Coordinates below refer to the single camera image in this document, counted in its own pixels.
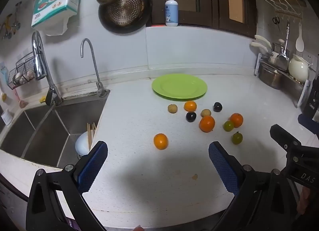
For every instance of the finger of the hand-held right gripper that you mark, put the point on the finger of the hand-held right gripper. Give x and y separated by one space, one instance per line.
307 122
281 135

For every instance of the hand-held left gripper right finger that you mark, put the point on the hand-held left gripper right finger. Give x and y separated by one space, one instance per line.
223 168

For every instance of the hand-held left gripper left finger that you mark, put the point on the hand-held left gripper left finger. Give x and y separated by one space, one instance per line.
93 166

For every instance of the green grape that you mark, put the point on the green grape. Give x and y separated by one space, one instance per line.
228 126
237 138

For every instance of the dark purple plum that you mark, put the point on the dark purple plum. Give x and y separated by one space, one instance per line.
191 117
217 106

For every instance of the small orange mandarin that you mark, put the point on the small orange mandarin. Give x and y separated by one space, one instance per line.
190 106

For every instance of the green plate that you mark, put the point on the green plate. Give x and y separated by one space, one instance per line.
179 86

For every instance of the person's right hand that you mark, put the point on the person's right hand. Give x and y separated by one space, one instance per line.
303 200

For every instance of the white bowl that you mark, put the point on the white bowl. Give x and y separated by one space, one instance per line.
82 145

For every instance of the black appliance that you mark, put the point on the black appliance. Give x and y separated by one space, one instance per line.
311 94

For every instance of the steel dish rack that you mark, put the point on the steel dish rack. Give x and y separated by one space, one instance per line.
302 94

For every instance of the bundle of wooden chopsticks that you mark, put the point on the bundle of wooden chopsticks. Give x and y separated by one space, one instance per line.
90 134

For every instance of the stainless steel sink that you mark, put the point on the stainless steel sink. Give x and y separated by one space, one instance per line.
44 134

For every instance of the stainless steel pot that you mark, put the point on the stainless steel pot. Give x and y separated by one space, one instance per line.
271 76

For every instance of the steel spatula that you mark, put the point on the steel spatula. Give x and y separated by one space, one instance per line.
282 60

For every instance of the white rice paddle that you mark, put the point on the white rice paddle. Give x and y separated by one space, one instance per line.
299 43

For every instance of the yellow sponge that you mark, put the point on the yellow sponge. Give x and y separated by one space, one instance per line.
42 99

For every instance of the small white cup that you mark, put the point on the small white cup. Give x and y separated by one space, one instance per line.
6 118

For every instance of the thin gooseneck faucet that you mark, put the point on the thin gooseneck faucet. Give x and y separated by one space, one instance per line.
95 65

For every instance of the black scissors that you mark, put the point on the black scissors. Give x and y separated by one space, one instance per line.
275 20

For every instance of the pinkish egg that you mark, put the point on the pinkish egg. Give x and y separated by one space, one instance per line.
30 73

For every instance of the white egg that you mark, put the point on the white egg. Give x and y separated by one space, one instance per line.
18 75

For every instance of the chrome kitchen faucet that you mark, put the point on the chrome kitchen faucet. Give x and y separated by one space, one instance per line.
38 58

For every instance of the black frying pan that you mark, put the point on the black frying pan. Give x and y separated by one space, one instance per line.
142 23

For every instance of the brass perforated strainer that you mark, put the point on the brass perforated strainer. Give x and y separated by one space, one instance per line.
127 10

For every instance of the white pump soap bottle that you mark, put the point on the white pump soap bottle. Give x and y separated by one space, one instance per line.
171 12

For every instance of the green tissue pack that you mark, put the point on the green tissue pack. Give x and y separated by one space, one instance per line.
56 2

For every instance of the bicycle shaped wall hook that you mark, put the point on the bicycle shaped wall hook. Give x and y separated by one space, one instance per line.
10 25

